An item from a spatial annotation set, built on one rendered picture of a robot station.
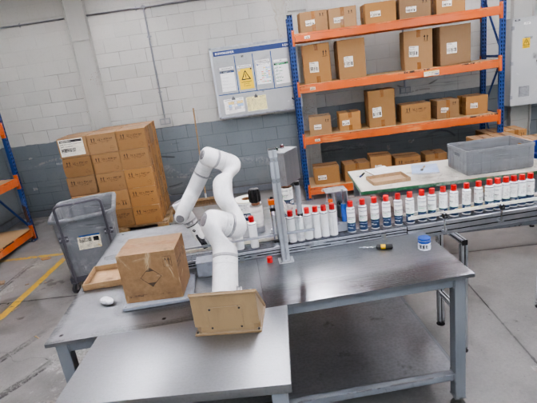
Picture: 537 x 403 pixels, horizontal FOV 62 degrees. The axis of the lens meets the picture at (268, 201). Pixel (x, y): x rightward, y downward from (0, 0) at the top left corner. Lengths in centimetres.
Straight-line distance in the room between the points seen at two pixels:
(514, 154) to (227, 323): 309
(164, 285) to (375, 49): 550
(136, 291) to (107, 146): 371
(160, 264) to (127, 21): 542
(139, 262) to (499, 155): 313
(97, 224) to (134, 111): 307
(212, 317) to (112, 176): 421
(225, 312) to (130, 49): 577
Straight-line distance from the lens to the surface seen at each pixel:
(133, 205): 609
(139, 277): 241
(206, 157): 234
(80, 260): 481
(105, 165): 603
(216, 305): 201
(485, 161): 427
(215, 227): 210
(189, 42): 712
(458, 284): 248
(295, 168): 256
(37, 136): 802
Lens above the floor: 194
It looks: 17 degrees down
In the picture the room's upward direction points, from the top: 8 degrees counter-clockwise
